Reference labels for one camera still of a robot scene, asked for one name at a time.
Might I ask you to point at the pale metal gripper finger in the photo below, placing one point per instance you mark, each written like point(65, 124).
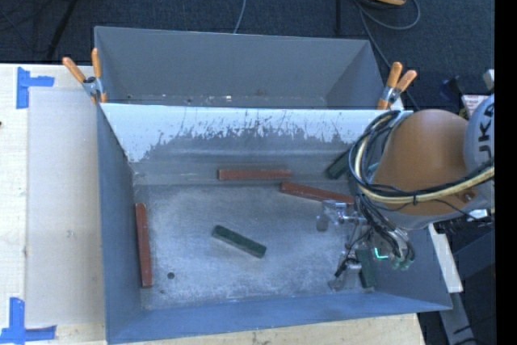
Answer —
point(350, 274)
point(333, 214)

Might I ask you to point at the red-brown flat block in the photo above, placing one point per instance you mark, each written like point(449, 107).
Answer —
point(144, 246)
point(254, 174)
point(311, 192)

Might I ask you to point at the dark green flat block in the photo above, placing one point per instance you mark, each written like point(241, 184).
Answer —
point(338, 166)
point(239, 241)

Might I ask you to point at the grey metal bin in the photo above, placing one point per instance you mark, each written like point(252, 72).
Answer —
point(226, 64)

